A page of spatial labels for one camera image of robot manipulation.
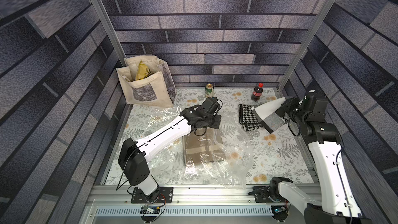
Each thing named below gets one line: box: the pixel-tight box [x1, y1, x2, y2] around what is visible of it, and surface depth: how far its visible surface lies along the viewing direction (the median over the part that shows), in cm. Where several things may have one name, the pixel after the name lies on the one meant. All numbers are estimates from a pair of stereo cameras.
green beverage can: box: [205, 82, 213, 95], surface depth 109 cm
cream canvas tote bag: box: [115, 54, 177, 107], surface depth 102 cm
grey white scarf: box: [251, 96, 287, 134], surface depth 79 cm
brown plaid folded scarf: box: [182, 127, 226, 166], surface depth 81 cm
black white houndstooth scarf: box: [238, 104, 264, 132], surface depth 99 cm
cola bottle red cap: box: [251, 82, 264, 102], surface depth 109 cm
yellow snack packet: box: [135, 59, 154, 81], surface depth 99 cm
